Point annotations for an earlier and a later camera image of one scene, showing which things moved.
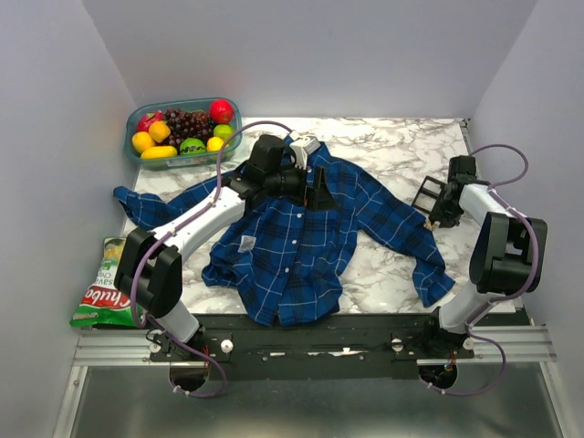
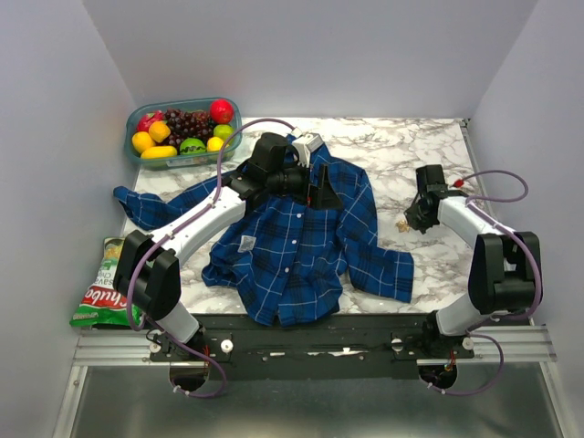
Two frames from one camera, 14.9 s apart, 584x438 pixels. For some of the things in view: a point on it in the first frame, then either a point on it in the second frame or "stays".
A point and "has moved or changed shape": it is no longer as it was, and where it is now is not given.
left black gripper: x=320 y=198 stays
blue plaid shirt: x=289 y=259 has moved or changed shape
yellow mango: x=159 y=151 stays
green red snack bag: x=104 y=304 stays
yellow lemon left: x=142 y=140 stays
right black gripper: x=446 y=221 to x=411 y=214
